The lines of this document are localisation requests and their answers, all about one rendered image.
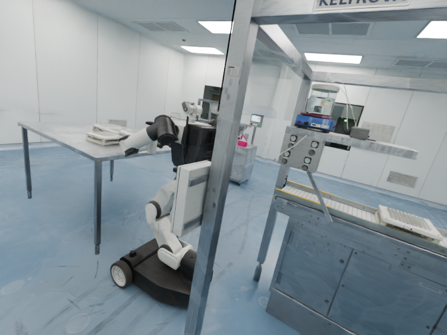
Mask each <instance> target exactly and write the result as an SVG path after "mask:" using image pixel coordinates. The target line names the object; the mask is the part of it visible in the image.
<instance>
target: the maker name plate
mask: <svg viewBox="0 0 447 335"><path fill-rule="evenodd" d="M410 2H411V0H315V5H314V8H313V10H314V11H327V10H339V9H362V8H375V7H398V6H408V5H410Z"/></svg>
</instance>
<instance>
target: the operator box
mask: <svg viewBox="0 0 447 335"><path fill-rule="evenodd" d="M210 166H211V162H210V161H208V160H206V161H202V162H196V163H192V164H186V165H182V166H178V170H177V176H176V186H175V193H174V204H173V210H172V221H171V227H170V232H171V233H173V234H175V235H177V236H179V237H183V236H184V235H186V234H187V233H189V232H190V231H192V230H194V229H195V228H197V227H199V226H200V225H201V224H202V217H203V212H204V204H205V199H206V191H207V187H208V179H209V174H210Z"/></svg>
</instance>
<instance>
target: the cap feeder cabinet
mask: <svg viewBox="0 0 447 335"><path fill-rule="evenodd" d="M257 147H258V146H255V145H252V146H251V144H247V147H242V146H238V145H237V143H236V147H235V154H234V157H233V164H232V168H231V175H230V180H232V181H236V182H238V183H239V184H238V185H240V184H241V183H242V182H244V181H245V180H248V179H249V178H250V177H251V173H252V170H253V164H254V161H255V155H256V151H257Z"/></svg>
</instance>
